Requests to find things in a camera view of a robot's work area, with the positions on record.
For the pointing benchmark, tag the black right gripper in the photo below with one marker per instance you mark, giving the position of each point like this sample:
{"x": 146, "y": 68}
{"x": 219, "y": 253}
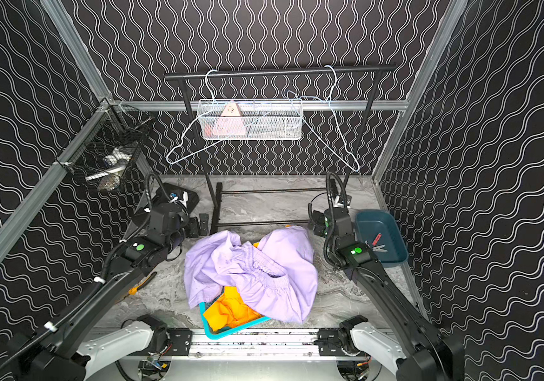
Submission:
{"x": 320, "y": 228}

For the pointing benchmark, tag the lilac shorts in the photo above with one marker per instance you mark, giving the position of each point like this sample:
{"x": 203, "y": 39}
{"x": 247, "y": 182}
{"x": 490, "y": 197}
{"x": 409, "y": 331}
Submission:
{"x": 276, "y": 278}

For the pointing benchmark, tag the yellow handled pliers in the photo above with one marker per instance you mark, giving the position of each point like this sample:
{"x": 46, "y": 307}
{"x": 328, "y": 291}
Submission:
{"x": 142, "y": 284}

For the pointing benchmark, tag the black clothes rack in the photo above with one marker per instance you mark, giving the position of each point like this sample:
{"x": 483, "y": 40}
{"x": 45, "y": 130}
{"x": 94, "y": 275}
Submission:
{"x": 217, "y": 195}

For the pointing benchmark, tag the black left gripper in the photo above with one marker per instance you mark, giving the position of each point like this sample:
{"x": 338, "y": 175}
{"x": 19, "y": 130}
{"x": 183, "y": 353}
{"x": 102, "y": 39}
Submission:
{"x": 196, "y": 226}

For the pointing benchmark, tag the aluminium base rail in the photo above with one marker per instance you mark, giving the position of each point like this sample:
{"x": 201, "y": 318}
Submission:
{"x": 253, "y": 343}

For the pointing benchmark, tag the red clothespin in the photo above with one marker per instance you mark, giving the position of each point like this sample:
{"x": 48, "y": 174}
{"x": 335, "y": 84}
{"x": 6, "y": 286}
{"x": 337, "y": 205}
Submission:
{"x": 377, "y": 239}

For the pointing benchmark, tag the dark teal plastic bin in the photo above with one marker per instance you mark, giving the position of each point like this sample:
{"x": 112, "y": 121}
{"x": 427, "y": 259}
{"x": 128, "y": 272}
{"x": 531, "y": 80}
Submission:
{"x": 368, "y": 223}

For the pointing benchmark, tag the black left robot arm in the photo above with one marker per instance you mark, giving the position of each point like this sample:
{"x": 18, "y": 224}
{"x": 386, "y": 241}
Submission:
{"x": 58, "y": 350}

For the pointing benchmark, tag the black wire basket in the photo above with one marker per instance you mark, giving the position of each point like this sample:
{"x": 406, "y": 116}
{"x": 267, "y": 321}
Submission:
{"x": 107, "y": 160}

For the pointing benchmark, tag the pink object in basket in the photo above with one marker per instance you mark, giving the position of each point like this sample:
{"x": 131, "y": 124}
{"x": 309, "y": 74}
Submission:
{"x": 229, "y": 123}

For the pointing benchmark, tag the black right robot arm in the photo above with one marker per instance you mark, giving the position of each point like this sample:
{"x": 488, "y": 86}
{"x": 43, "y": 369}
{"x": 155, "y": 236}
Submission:
{"x": 386, "y": 295}

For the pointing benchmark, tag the light blue wire hanger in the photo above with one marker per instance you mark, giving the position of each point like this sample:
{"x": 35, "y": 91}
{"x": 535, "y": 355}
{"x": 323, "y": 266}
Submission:
{"x": 349, "y": 160}

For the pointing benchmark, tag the orange shorts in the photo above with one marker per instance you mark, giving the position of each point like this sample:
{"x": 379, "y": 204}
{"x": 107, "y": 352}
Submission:
{"x": 229, "y": 311}

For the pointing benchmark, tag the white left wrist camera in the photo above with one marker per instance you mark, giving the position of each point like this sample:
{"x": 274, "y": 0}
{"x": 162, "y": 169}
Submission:
{"x": 180, "y": 197}

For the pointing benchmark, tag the white clothespin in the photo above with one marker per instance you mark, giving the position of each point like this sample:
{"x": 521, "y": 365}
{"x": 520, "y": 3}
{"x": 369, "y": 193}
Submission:
{"x": 380, "y": 248}

